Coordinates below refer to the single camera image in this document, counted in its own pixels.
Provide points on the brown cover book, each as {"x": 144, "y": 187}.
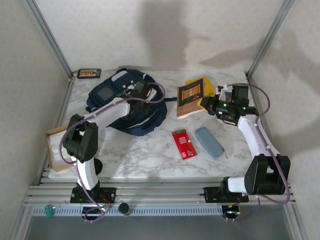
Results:
{"x": 190, "y": 100}

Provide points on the yellow cover book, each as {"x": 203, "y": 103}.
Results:
{"x": 209, "y": 86}

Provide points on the grey blue glasses case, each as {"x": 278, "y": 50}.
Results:
{"x": 208, "y": 142}

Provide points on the navy blue backpack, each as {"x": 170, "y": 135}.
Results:
{"x": 105, "y": 92}

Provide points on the red tissue packet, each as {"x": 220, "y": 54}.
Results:
{"x": 184, "y": 144}

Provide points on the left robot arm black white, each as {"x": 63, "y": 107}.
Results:
{"x": 85, "y": 140}

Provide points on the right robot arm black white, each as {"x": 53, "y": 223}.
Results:
{"x": 255, "y": 140}

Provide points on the black charger box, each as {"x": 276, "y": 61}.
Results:
{"x": 88, "y": 73}

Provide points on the black round disc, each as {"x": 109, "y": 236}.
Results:
{"x": 98, "y": 167}

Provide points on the cardboard box with white paper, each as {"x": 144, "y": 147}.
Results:
{"x": 56, "y": 147}

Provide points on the black controller board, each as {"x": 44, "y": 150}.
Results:
{"x": 90, "y": 211}
{"x": 231, "y": 211}

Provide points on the black cylindrical knob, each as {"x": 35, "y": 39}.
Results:
{"x": 123, "y": 209}

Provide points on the green connector plug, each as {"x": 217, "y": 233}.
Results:
{"x": 49, "y": 212}

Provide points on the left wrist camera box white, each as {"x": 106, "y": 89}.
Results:
{"x": 152, "y": 94}

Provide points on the aluminium table side rail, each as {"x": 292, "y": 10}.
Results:
{"x": 252, "y": 92}
{"x": 65, "y": 100}

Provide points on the aluminium frame post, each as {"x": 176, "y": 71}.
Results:
{"x": 47, "y": 37}
{"x": 270, "y": 37}

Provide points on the aluminium rail frame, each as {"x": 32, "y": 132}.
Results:
{"x": 162, "y": 192}

